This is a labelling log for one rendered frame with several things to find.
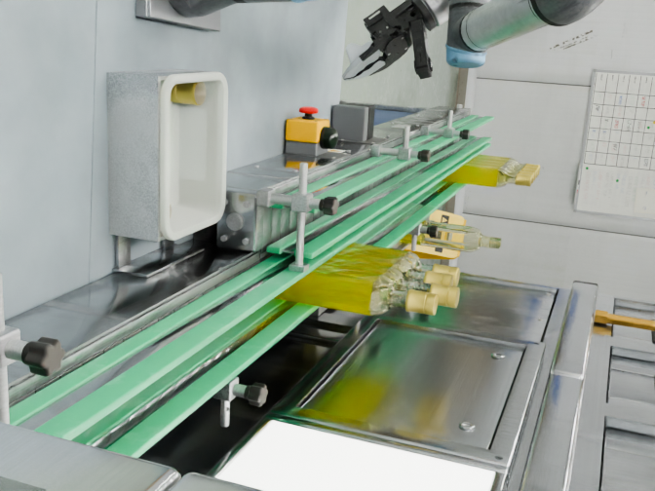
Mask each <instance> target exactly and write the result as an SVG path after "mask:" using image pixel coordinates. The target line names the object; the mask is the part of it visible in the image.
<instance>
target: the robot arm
mask: <svg viewBox="0 0 655 491"><path fill-rule="evenodd" d="M306 1H313V0H169V2H170V3H171V5H172V6H173V8H174V9H175V10H176V11H177V12H178V13H179V14H180V15H182V16H184V17H187V18H195V17H204V16H207V15H209V14H211V13H214V12H216V11H219V10H221V9H224V8H226V7H229V6H231V5H234V4H237V3H268V2H293V3H303V2H306ZM603 1H604V0H492V1H490V2H489V0H405V1H404V2H403V3H402V4H401V5H399V6H398V7H397V8H395V9H394V10H392V11H391V12H389V11H388V9H387V8H386V7H385V6H384V5H383V6H381V7H380V8H379V9H377V10H376V11H374V12H373V13H372V14H370V15H369V16H367V17H366V18H365V19H363V21H364V22H365V27H366V29H367V31H368V32H369V34H370V36H371V37H370V38H371V40H372V41H368V42H366V43H365V44H364V45H362V46H360V45H357V44H355V43H350V44H349V45H348V46H347V47H346V53H347V55H348V58H349V60H350V63H351V65H350V66H349V67H348V68H347V69H346V71H345V72H344V74H343V75H342V78H343V79H344V80H345V81H347V80H353V79H358V78H364V77H366V76H368V75H369V76H371V75H373V74H375V73H378V72H380V71H382V70H384V69H386V68H387V67H389V66H390V65H392V64H393V63H394V62H395V61H397V60H398V59H399V58H401V57H402V56H403V55H404V54H405V53H406V52H407V50H408V48H410V46H411V45H412V44H413V51H414V59H415V60H414V61H413V62H414V70H415V73H416V75H417V74H418V76H419V78H420V79H425V78H430V77H432V71H433V63H432V61H431V58H430V54H429V46H428V38H427V30H426V28H427V29H428V30H429V31H431V30H433V29H434V28H435V27H436V26H440V25H442V24H443V23H444V22H446V21H447V20H448V26H447V40H446V44H445V46H446V62H447V63H448V64H449V65H451V66H454V67H459V68H477V67H481V66H483V65H484V63H485V56H486V55H487V51H486V50H487V49H490V48H493V47H495V46H498V45H500V44H503V43H505V42H508V41H510V40H513V39H515V38H518V37H521V36H522V35H525V34H527V33H530V32H532V31H535V30H537V29H540V28H542V27H545V26H547V25H550V26H554V27H561V26H566V25H569V24H571V23H573V22H575V21H578V20H580V19H582V18H584V17H585V16H586V15H588V14H589V13H591V12H592V11H593V10H594V9H595V8H596V7H598V6H599V5H600V4H601V3H602V2H603ZM378 11H380V13H379V14H377V15H376V16H374V17H373V18H372V19H369V18H370V17H371V16H373V15H374V14H376V13H377V12H378ZM381 52H382V53H383V56H382V57H381V56H380V53H381Z"/></svg>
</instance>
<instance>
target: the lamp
mask: <svg viewBox="0 0 655 491"><path fill-rule="evenodd" d="M337 142H338V132H337V130H336V129H334V128H329V127H323V128H322V130H321V133H320V146H321V148H322V149H333V148H335V147H336V145H337Z"/></svg>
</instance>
